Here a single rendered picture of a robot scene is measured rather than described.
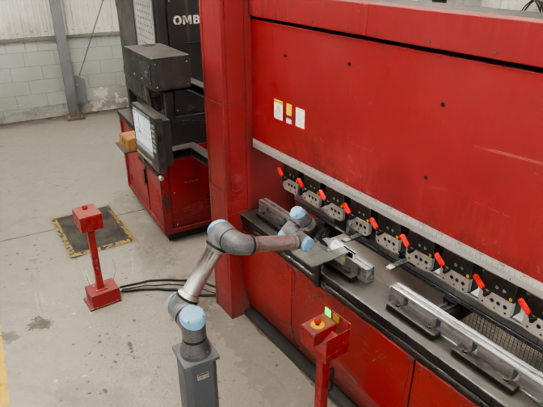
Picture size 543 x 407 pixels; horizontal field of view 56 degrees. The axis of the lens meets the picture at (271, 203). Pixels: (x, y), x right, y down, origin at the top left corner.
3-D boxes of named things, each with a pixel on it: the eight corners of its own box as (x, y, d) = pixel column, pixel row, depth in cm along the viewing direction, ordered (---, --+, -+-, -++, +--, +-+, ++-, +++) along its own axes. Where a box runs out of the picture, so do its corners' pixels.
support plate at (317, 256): (291, 253, 286) (291, 251, 286) (327, 239, 300) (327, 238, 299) (311, 268, 273) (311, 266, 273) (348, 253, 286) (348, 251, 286)
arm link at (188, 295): (171, 325, 241) (228, 225, 237) (159, 308, 253) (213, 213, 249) (191, 329, 249) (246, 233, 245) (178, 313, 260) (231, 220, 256)
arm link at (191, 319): (187, 346, 236) (185, 323, 230) (175, 330, 246) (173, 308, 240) (211, 337, 241) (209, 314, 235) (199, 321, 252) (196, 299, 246)
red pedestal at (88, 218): (82, 299, 411) (64, 206, 374) (113, 288, 424) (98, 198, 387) (90, 312, 396) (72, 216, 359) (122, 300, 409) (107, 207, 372)
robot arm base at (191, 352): (186, 366, 238) (184, 350, 234) (174, 346, 250) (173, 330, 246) (216, 354, 245) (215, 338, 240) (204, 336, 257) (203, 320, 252)
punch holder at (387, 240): (374, 241, 261) (377, 213, 254) (386, 237, 266) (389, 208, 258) (397, 254, 250) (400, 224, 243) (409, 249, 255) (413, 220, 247)
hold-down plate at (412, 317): (385, 308, 261) (386, 303, 260) (393, 304, 264) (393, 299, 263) (432, 341, 239) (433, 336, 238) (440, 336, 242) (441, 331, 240)
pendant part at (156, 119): (136, 153, 357) (130, 102, 341) (153, 149, 363) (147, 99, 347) (159, 174, 323) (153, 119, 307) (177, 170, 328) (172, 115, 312)
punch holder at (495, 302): (476, 301, 217) (483, 269, 210) (488, 295, 221) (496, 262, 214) (508, 320, 206) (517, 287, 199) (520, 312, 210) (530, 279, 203)
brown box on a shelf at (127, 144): (115, 143, 450) (113, 129, 445) (144, 138, 461) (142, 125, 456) (124, 153, 427) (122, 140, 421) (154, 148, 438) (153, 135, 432)
